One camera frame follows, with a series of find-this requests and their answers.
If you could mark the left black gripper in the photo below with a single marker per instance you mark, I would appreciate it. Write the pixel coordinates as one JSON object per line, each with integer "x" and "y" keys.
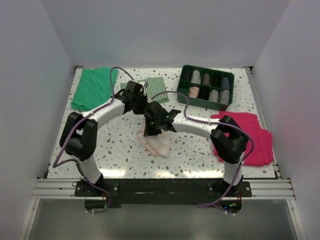
{"x": 143, "y": 97}

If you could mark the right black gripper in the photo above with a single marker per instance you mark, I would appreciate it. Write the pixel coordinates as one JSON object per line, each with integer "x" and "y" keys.
{"x": 148, "y": 132}

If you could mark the white pink-trimmed underwear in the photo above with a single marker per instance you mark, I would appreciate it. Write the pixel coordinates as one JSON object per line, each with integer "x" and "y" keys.
{"x": 157, "y": 146}

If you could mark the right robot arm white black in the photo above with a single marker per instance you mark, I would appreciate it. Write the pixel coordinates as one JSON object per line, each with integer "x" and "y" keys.
{"x": 232, "y": 144}

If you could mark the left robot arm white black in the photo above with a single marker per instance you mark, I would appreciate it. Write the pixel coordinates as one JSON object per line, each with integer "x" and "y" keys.
{"x": 79, "y": 137}

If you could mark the green white striped underwear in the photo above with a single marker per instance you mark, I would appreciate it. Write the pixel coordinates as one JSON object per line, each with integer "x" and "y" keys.
{"x": 156, "y": 89}

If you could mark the pink rolled underwear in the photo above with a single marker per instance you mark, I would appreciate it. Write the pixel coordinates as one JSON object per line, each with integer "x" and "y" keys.
{"x": 193, "y": 91}

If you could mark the green folded cloth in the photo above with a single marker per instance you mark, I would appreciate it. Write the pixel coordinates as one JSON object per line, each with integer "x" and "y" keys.
{"x": 94, "y": 88}

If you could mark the beige grey rolled sock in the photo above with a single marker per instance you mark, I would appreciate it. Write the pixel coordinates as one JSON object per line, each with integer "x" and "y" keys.
{"x": 214, "y": 96}

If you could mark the brown rolled sock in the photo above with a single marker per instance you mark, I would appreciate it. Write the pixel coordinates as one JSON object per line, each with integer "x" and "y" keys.
{"x": 206, "y": 80}

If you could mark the green divided storage tray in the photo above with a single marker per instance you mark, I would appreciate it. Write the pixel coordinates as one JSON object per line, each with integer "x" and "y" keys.
{"x": 202, "y": 99}

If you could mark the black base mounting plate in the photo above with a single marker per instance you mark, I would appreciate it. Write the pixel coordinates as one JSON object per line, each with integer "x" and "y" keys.
{"x": 162, "y": 191}

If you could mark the grey striped rolled sock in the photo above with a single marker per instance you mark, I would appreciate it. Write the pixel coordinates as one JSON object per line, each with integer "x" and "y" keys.
{"x": 225, "y": 97}

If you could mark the blue striped rolled sock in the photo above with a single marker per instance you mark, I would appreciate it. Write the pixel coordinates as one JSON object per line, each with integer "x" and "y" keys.
{"x": 225, "y": 85}

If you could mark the pink folded cloth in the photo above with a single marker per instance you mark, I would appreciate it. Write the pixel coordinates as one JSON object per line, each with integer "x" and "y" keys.
{"x": 262, "y": 154}

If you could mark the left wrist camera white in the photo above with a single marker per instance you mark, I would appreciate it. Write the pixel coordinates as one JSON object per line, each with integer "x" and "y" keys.
{"x": 144, "y": 84}

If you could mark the aluminium frame rail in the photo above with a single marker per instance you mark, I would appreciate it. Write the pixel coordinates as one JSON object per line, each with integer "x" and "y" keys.
{"x": 54, "y": 188}

